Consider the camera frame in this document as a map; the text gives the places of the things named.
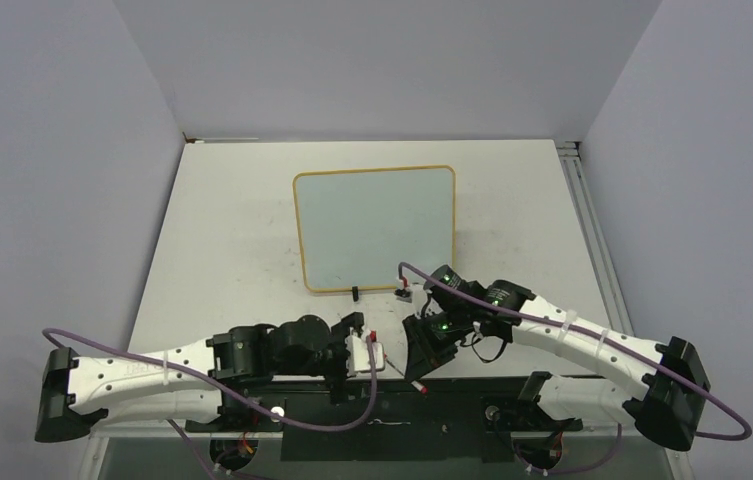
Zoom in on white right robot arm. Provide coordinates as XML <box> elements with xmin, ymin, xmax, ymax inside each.
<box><xmin>402</xmin><ymin>265</ymin><xmax>711</xmax><ymax>451</ymax></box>

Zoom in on aluminium front frame rail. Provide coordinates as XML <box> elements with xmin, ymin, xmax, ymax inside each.
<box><xmin>81</xmin><ymin>421</ymin><xmax>694</xmax><ymax>479</ymax></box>

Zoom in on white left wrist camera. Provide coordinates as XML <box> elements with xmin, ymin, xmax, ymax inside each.
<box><xmin>345</xmin><ymin>334</ymin><xmax>385</xmax><ymax>376</ymax></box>

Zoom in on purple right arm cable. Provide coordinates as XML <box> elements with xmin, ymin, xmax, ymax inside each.
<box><xmin>397</xmin><ymin>262</ymin><xmax>753</xmax><ymax>477</ymax></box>

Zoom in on yellow framed whiteboard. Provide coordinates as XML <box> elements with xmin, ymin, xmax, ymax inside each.
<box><xmin>292</xmin><ymin>165</ymin><xmax>457</xmax><ymax>293</ymax></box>

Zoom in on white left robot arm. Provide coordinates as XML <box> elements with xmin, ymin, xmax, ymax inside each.
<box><xmin>34</xmin><ymin>312</ymin><xmax>385</xmax><ymax>443</ymax></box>

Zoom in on aluminium right side rail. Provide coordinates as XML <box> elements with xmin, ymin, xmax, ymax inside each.
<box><xmin>555</xmin><ymin>141</ymin><xmax>634</xmax><ymax>334</ymax></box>

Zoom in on red white marker pen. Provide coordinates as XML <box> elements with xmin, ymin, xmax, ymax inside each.
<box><xmin>384</xmin><ymin>356</ymin><xmax>428</xmax><ymax>395</ymax></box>

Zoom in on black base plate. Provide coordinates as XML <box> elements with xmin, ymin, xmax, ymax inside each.
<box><xmin>185</xmin><ymin>377</ymin><xmax>583</xmax><ymax>463</ymax></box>

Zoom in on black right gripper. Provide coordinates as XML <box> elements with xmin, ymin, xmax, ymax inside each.
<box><xmin>403</xmin><ymin>304</ymin><xmax>471</xmax><ymax>382</ymax></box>

